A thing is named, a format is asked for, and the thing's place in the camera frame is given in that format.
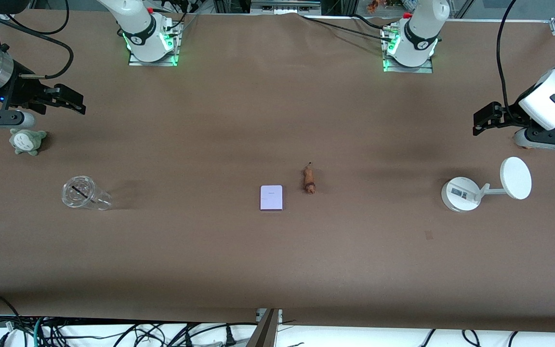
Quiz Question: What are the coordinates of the brown lion statue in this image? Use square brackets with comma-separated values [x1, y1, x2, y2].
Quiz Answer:
[302, 162, 317, 195]

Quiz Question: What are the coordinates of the grey-green plush toy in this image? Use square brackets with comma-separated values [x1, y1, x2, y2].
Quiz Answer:
[9, 128, 48, 156]

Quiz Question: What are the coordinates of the clear plastic cup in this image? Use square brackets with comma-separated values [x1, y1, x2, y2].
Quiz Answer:
[61, 175, 113, 211]

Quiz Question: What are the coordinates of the grey metal box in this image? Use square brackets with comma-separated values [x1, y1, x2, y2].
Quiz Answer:
[250, 0, 322, 15]

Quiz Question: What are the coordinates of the dark metal table leg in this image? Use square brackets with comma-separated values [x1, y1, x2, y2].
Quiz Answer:
[246, 308, 283, 347]

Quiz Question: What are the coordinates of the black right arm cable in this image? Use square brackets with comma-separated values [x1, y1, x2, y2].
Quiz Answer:
[0, 0, 74, 79]

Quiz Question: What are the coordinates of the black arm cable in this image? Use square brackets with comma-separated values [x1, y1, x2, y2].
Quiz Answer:
[497, 0, 524, 123]
[0, 0, 74, 79]

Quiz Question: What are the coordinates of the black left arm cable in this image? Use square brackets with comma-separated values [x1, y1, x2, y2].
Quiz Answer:
[497, 0, 524, 123]

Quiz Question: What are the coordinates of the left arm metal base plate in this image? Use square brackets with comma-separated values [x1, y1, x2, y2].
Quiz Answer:
[382, 24, 434, 74]

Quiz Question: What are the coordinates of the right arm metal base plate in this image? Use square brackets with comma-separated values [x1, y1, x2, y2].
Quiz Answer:
[128, 19, 182, 67]

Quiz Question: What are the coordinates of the black cable on tabletop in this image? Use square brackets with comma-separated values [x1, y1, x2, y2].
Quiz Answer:
[299, 13, 398, 41]

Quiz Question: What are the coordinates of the teal floor cable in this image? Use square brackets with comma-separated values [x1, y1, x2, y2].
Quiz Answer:
[33, 316, 46, 347]

